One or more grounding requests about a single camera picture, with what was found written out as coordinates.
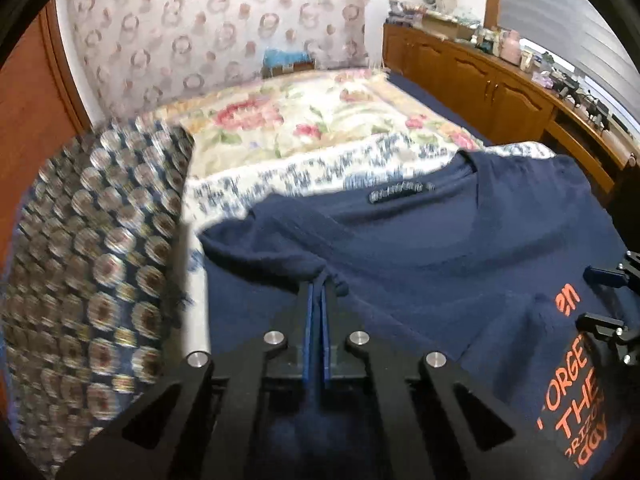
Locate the pink floral quilt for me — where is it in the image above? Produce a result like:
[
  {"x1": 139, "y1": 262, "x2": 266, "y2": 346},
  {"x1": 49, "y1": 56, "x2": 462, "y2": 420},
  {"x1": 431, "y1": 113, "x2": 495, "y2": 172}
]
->
[{"x1": 135, "y1": 67, "x2": 481, "y2": 181}]

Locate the wooden cabinet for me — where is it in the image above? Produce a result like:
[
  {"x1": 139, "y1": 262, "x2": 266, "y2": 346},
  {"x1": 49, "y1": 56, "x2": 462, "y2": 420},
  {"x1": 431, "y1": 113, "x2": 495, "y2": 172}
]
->
[{"x1": 382, "y1": 21, "x2": 640, "y2": 203}]

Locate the wooden wardrobe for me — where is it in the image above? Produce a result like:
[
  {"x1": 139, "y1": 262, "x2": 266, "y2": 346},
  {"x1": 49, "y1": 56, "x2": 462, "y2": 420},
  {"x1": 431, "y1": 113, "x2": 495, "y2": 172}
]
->
[{"x1": 0, "y1": 0, "x2": 94, "y2": 271}]

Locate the ring-patterned curtain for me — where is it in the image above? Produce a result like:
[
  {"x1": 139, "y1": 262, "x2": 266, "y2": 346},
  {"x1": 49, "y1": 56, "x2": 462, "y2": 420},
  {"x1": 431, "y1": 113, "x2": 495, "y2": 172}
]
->
[{"x1": 65, "y1": 0, "x2": 378, "y2": 122}]

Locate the blue cloth on stool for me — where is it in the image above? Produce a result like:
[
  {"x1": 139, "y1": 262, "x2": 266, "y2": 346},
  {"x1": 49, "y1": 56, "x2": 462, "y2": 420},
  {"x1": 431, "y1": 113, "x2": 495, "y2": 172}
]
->
[{"x1": 262, "y1": 49, "x2": 316, "y2": 79}]

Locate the window blind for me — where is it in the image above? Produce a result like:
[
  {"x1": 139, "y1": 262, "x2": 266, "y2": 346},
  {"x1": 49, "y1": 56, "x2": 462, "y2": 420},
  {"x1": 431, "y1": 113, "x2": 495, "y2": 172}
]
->
[{"x1": 497, "y1": 0, "x2": 640, "y2": 128}]

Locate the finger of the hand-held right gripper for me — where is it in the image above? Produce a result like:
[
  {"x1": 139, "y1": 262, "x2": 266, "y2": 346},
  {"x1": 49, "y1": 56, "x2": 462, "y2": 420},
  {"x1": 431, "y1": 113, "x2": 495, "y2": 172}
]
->
[
  {"x1": 584, "y1": 249, "x2": 640, "y2": 293},
  {"x1": 576, "y1": 312, "x2": 640, "y2": 366}
]

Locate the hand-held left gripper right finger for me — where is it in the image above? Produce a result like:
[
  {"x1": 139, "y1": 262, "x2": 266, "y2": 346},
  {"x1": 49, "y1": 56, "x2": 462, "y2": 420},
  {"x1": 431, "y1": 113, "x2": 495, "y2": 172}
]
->
[{"x1": 320, "y1": 282, "x2": 586, "y2": 480}]

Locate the navy blue t-shirt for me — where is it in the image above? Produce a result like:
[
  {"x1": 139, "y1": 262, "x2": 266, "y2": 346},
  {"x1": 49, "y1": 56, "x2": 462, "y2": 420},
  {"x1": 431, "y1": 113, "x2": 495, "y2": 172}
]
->
[{"x1": 197, "y1": 150, "x2": 640, "y2": 480}]

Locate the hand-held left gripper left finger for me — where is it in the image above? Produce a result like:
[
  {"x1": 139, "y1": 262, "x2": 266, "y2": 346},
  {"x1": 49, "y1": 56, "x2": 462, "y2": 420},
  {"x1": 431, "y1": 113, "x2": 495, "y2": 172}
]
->
[{"x1": 55, "y1": 282, "x2": 321, "y2": 480}]

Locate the blue floral bed sheet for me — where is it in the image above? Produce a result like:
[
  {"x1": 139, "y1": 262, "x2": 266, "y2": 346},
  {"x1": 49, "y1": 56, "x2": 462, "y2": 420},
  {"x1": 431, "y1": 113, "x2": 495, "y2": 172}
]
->
[{"x1": 181, "y1": 140, "x2": 557, "y2": 356}]

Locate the pink bag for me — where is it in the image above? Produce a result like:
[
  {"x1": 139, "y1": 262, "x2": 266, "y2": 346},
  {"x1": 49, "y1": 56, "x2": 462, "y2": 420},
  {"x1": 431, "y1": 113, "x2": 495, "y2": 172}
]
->
[{"x1": 500, "y1": 30, "x2": 524, "y2": 64}]

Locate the circle-patterned pillow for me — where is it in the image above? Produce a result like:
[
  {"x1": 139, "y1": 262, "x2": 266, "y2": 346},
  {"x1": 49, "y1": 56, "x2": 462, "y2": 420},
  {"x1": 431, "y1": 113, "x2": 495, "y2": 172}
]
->
[{"x1": 0, "y1": 122, "x2": 197, "y2": 476}]

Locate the clutter of small countertop things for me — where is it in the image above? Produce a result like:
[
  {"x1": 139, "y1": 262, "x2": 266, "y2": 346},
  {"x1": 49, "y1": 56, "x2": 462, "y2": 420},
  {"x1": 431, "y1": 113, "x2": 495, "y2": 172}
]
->
[{"x1": 387, "y1": 0, "x2": 633, "y2": 133}]

